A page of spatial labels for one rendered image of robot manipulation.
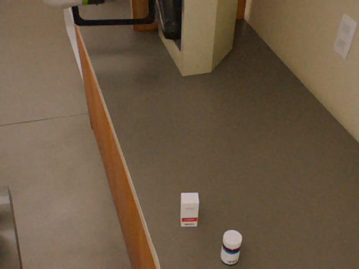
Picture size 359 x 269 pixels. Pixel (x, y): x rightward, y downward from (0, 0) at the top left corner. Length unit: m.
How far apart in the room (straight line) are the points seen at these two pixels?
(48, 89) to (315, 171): 2.38
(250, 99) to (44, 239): 1.29
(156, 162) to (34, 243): 1.20
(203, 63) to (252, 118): 0.31
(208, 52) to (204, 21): 0.11
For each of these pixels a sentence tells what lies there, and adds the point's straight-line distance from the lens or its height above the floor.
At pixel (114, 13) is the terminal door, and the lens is 1.82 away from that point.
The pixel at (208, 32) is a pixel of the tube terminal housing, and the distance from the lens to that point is 1.57.
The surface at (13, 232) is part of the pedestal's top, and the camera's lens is 1.14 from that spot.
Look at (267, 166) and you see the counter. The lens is 1.27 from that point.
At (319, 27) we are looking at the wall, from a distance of 1.62.
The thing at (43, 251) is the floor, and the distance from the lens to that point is 2.29.
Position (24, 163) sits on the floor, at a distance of 2.75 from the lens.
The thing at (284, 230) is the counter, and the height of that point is 0.94.
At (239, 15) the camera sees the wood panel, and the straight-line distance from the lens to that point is 2.04.
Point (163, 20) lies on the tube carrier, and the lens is 1.65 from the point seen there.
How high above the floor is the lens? 1.79
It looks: 44 degrees down
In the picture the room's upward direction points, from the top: 4 degrees clockwise
